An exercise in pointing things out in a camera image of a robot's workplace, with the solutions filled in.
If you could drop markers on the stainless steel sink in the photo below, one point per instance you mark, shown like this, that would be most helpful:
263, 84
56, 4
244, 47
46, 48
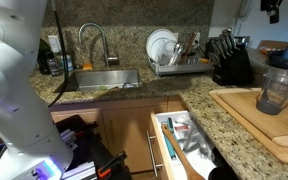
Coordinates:
100, 78

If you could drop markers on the large wooden cutting board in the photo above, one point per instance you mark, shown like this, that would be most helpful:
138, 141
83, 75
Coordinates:
240, 117

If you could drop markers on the metal serving spoon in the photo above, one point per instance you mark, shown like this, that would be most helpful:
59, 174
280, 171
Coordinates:
177, 53

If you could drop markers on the small wooden cutting board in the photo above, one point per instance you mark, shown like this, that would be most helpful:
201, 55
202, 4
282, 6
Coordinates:
247, 103

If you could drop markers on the white dinner plate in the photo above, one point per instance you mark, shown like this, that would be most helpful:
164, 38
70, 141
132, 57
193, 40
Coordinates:
154, 40

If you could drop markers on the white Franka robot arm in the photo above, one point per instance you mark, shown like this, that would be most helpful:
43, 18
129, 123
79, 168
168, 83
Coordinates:
14, 100

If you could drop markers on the white drawer tray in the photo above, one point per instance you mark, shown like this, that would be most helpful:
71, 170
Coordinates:
200, 166

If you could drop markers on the wide wooden cabinet door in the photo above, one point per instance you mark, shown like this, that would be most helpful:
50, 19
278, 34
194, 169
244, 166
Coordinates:
130, 133

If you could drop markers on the dark blue bowl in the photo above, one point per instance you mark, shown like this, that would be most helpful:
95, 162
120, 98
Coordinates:
280, 62

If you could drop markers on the silver aluminium profile bars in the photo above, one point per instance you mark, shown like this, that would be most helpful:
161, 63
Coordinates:
80, 171

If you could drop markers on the white wall outlet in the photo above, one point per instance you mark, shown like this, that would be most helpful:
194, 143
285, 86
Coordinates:
54, 43
197, 36

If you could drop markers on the grey dish rack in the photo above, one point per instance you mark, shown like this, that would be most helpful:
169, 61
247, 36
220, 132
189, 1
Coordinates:
180, 69

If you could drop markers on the steel gooseneck faucet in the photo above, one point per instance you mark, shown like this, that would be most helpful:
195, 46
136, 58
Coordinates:
104, 46

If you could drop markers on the brown wooden utensil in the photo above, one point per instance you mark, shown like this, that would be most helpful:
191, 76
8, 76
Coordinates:
190, 41

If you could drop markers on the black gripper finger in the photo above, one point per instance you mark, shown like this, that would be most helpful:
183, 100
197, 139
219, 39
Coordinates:
273, 6

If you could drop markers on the steel kitchen scissors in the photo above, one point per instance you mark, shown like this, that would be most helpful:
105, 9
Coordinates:
214, 58

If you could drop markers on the plastic bagged cutlery pile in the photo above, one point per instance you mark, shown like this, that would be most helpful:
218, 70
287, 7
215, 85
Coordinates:
192, 136

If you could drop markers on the black round utensil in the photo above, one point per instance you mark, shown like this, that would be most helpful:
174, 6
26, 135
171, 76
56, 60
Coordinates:
222, 173

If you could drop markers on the black countertop appliance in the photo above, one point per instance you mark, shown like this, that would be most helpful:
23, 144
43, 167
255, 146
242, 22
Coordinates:
242, 41

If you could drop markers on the brown wooden box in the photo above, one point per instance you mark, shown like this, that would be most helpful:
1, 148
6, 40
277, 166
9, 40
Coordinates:
270, 44

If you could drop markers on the white tub with blue label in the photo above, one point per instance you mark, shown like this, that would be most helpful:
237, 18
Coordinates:
70, 62

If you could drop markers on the long wooden spoon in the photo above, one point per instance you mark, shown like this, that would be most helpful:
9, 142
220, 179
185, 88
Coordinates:
180, 153

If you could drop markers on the orange sponge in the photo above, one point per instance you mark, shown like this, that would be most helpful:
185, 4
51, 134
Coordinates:
87, 66

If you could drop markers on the small clear soap bottle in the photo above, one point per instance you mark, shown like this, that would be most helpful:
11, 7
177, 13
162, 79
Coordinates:
54, 65

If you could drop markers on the black knife block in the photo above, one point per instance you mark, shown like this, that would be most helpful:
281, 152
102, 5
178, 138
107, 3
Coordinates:
237, 70

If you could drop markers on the green round scrubber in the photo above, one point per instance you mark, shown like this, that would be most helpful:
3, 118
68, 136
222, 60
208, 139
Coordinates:
103, 88

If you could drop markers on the orange and black clamp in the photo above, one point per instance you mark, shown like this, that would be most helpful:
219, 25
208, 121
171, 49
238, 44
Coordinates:
105, 171

